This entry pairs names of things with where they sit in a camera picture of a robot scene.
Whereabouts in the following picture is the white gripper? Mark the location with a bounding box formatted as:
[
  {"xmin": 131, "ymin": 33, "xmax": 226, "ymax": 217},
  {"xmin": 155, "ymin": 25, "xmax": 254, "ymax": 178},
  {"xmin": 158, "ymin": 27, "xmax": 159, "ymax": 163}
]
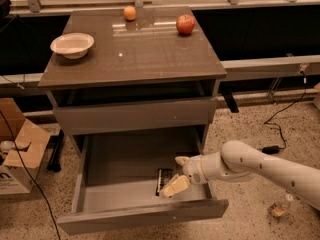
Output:
[{"xmin": 159, "ymin": 152, "xmax": 223, "ymax": 198}]

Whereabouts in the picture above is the black rxbar chocolate bar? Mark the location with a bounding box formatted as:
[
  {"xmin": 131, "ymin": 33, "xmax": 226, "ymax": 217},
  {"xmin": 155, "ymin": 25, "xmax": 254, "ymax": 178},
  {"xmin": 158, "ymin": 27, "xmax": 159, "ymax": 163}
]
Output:
[{"xmin": 156, "ymin": 168, "xmax": 173, "ymax": 196}]

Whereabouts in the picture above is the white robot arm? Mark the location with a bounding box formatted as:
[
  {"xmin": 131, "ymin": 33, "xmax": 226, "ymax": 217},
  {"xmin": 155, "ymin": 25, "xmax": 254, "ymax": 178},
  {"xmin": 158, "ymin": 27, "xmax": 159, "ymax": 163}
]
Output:
[{"xmin": 159, "ymin": 141, "xmax": 320, "ymax": 210}]

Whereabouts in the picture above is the open grey middle drawer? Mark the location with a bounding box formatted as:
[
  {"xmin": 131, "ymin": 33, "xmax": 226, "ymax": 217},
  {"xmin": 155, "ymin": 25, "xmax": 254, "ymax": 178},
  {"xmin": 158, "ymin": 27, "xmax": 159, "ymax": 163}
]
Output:
[{"xmin": 58, "ymin": 127, "xmax": 229, "ymax": 235}]

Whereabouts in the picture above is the grey drawer cabinet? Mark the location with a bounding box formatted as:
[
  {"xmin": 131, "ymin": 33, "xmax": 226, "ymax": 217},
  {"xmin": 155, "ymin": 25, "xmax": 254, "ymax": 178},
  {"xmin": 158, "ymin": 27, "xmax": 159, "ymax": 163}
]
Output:
[{"xmin": 39, "ymin": 7, "xmax": 226, "ymax": 151}]

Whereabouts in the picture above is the closed grey top drawer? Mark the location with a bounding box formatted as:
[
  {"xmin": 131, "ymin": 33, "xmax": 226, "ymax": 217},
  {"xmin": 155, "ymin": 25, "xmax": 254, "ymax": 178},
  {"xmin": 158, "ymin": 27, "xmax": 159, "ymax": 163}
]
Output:
[{"xmin": 53, "ymin": 97, "xmax": 215, "ymax": 135}]

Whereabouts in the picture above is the clear plastic bottle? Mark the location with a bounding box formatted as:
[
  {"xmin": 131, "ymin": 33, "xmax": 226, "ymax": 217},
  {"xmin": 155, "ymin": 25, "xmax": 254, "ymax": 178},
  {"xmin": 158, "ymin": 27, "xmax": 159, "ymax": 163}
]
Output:
[{"xmin": 268, "ymin": 193, "xmax": 294, "ymax": 217}]

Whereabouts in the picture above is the black stand foot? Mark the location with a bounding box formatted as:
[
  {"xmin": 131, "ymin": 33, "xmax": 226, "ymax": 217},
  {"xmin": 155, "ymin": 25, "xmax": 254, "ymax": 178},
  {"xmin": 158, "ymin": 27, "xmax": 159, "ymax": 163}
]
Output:
[{"xmin": 47, "ymin": 130, "xmax": 64, "ymax": 172}]

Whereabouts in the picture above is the red apple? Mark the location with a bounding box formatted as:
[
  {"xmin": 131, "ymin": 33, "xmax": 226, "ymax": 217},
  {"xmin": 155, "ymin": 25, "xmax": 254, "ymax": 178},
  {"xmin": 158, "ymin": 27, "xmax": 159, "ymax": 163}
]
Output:
[{"xmin": 176, "ymin": 14, "xmax": 195, "ymax": 35}]

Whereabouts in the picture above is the cardboard box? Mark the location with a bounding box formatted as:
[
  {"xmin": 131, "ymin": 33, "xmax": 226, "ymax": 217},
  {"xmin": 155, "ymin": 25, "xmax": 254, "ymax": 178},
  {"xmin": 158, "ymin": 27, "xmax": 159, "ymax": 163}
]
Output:
[{"xmin": 0, "ymin": 98, "xmax": 50, "ymax": 195}]

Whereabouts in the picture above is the white bowl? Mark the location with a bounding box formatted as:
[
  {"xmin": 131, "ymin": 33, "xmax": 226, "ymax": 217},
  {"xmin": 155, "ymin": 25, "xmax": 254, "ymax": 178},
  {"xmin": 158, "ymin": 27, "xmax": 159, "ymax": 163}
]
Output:
[{"xmin": 50, "ymin": 33, "xmax": 94, "ymax": 59}]

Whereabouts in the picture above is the black power adapter with cable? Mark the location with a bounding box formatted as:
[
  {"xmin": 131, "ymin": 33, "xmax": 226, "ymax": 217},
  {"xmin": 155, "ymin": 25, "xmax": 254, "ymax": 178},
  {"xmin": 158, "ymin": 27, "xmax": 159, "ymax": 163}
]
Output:
[{"xmin": 262, "ymin": 71, "xmax": 307, "ymax": 155}]

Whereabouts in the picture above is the black cable on left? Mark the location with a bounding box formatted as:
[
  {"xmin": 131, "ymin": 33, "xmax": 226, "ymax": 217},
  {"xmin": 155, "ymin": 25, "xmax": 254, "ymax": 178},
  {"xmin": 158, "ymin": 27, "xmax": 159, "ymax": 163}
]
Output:
[{"xmin": 0, "ymin": 109, "xmax": 62, "ymax": 240}]

